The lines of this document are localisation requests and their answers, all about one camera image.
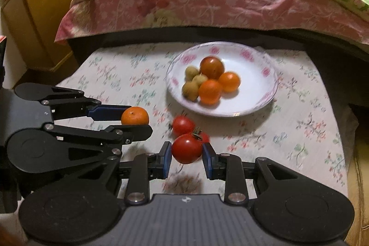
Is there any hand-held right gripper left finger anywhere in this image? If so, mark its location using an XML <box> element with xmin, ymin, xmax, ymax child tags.
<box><xmin>101</xmin><ymin>141</ymin><xmax>173</xmax><ymax>205</ymax></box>

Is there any pink floral bed sheet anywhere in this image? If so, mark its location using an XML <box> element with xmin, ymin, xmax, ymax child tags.
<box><xmin>54</xmin><ymin>0</ymin><xmax>369</xmax><ymax>46</ymax></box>

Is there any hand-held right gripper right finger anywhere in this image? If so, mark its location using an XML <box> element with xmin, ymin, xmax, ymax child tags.
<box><xmin>202</xmin><ymin>142</ymin><xmax>335</xmax><ymax>205</ymax></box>

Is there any white floral tablecloth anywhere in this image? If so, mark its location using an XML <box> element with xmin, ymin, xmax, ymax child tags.
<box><xmin>55</xmin><ymin>43</ymin><xmax>354</xmax><ymax>195</ymax></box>

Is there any yellow wooden cabinet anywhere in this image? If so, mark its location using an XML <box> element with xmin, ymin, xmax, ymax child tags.
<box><xmin>0</xmin><ymin>0</ymin><xmax>153</xmax><ymax>72</ymax></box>

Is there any small orange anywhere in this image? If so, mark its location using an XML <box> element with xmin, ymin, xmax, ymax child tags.
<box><xmin>198</xmin><ymin>80</ymin><xmax>223</xmax><ymax>105</ymax></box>
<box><xmin>218</xmin><ymin>72</ymin><xmax>241</xmax><ymax>92</ymax></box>
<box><xmin>121</xmin><ymin>107</ymin><xmax>150</xmax><ymax>126</ymax></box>

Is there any brown longan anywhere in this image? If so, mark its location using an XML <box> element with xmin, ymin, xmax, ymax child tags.
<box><xmin>192</xmin><ymin>74</ymin><xmax>208</xmax><ymax>87</ymax></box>
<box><xmin>182</xmin><ymin>81</ymin><xmax>200</xmax><ymax>101</ymax></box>
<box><xmin>185</xmin><ymin>66</ymin><xmax>200</xmax><ymax>81</ymax></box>

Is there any white floral rim plate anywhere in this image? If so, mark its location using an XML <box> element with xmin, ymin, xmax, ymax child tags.
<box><xmin>166</xmin><ymin>42</ymin><xmax>279</xmax><ymax>117</ymax></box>

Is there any large red tomato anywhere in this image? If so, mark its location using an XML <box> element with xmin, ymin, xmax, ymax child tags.
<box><xmin>200</xmin><ymin>56</ymin><xmax>225</xmax><ymax>80</ymax></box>

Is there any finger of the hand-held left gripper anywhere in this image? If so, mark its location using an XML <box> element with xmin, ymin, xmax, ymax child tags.
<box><xmin>40</xmin><ymin>86</ymin><xmax>132</xmax><ymax>122</ymax></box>
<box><xmin>43</xmin><ymin>123</ymin><xmax>154</xmax><ymax>167</ymax></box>

